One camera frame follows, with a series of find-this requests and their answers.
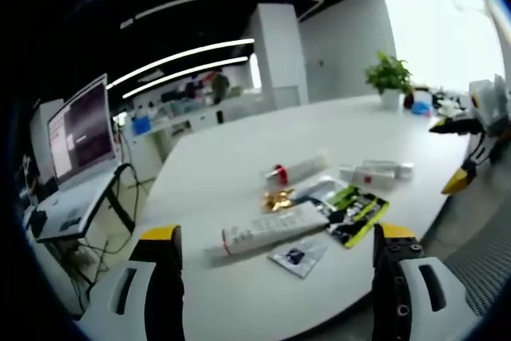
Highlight white skincare box red mark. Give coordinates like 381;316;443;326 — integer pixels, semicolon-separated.
338;163;397;192

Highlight black cables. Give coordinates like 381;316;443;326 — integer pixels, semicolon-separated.
63;163;153;314

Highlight blue cloth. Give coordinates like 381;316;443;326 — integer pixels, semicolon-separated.
410;100;434;117

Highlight potted green plant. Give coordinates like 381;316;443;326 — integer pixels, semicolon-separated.
362;50;414;109

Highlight white skincare sachet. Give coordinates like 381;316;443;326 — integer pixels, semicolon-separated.
293;175;349;208

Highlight green black skincare sachet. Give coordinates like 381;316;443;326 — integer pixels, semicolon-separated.
319;183;390;250

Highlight white support pillar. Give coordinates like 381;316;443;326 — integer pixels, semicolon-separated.
245;2;310;110

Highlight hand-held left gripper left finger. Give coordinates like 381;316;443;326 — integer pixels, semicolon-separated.
77;224;185;341

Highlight grey standing desk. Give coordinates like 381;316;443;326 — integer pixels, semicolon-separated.
23;163;137;244

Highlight gold foil skincare packets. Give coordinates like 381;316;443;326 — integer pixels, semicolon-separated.
260;185;296;212

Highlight computer monitor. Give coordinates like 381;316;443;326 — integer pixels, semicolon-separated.
46;73;119;192

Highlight white skincare tube red cap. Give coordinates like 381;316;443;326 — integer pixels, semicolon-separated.
262;151;330;188

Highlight blue storage bin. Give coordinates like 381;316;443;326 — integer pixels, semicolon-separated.
130;115;153;136

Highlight clear dark skincare sachet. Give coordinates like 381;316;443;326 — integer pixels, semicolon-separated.
266;236;329;280

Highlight large white skincare tube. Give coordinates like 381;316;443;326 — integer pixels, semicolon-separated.
202;201;331;256

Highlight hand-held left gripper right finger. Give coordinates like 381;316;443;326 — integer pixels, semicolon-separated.
371;222;480;341

